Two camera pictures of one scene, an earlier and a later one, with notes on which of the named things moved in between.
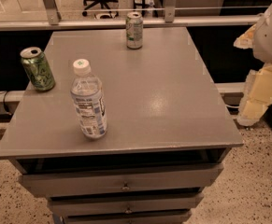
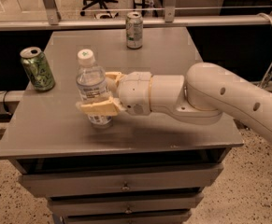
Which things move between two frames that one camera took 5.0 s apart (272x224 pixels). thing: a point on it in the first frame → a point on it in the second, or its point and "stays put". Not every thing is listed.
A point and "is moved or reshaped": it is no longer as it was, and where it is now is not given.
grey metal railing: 51,20 stays put
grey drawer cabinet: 166,136 stays put
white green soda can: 134,21 stays put
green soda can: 37,69 stays put
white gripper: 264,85 → 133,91
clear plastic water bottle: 88,98 is moved or reshaped
